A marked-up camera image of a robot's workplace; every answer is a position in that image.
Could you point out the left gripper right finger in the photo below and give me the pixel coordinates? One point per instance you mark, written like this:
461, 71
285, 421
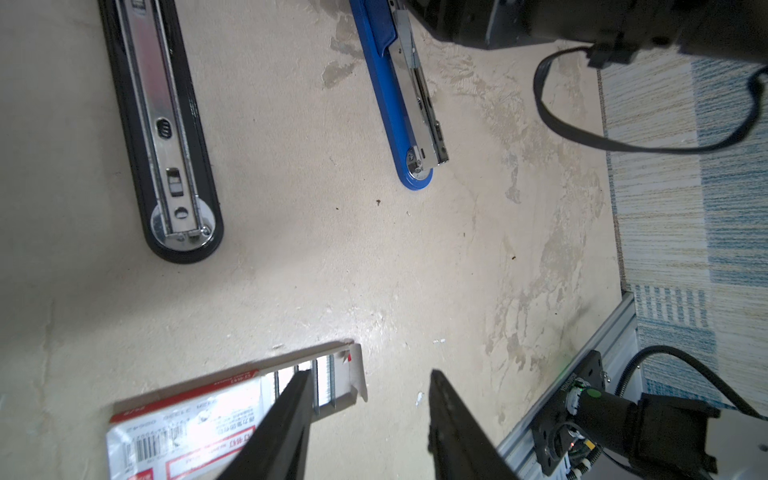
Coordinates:
459, 447

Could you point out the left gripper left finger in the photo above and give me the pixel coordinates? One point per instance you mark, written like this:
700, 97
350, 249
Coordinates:
278, 448

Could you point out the red white staple box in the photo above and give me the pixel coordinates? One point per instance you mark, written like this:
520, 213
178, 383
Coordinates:
191, 433

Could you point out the blue stapler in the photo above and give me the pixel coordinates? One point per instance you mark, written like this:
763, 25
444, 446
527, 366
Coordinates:
413, 131

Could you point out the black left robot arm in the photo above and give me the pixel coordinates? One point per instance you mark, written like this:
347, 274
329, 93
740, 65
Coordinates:
661, 437

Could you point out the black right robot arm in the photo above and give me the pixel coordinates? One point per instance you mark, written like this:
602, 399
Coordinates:
613, 32

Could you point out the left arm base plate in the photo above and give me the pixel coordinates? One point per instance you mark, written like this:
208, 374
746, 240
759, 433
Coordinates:
553, 427

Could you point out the aluminium front rail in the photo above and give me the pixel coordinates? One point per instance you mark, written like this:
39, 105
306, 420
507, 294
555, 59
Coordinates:
617, 342

